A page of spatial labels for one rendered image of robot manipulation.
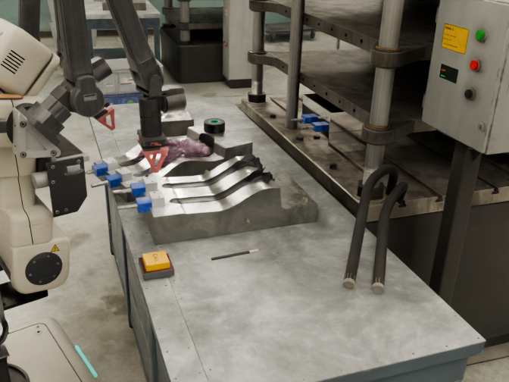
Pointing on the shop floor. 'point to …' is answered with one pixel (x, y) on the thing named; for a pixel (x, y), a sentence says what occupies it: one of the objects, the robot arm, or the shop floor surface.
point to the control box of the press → (466, 112)
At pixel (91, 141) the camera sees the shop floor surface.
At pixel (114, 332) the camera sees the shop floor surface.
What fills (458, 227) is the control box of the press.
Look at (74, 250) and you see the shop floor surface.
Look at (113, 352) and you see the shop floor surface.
